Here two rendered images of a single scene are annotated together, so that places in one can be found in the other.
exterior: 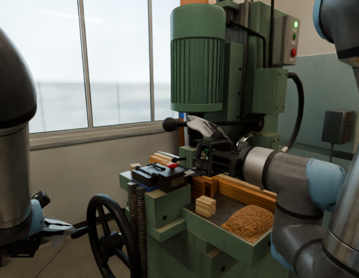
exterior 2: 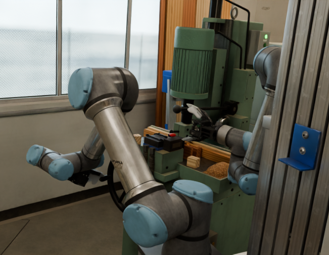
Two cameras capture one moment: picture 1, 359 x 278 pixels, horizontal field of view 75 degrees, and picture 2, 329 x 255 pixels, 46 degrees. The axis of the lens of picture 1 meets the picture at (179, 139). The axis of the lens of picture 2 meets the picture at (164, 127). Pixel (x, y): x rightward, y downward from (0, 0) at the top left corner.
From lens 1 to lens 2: 100 cm
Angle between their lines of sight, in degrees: 5
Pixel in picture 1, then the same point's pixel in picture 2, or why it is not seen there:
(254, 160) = (222, 131)
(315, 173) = (246, 137)
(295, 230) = (236, 162)
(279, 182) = (232, 141)
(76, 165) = (43, 136)
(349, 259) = (247, 164)
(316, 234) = not seen: hidden behind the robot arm
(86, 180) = not seen: hidden behind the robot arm
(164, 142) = (136, 116)
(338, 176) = not seen: hidden behind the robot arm
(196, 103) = (190, 93)
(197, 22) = (195, 40)
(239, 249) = (212, 183)
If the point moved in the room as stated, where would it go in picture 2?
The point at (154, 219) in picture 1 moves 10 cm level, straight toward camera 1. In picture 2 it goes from (161, 167) to (166, 176)
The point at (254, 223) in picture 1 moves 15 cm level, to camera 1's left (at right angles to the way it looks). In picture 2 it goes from (222, 169) to (185, 167)
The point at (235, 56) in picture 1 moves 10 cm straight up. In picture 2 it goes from (220, 58) to (222, 36)
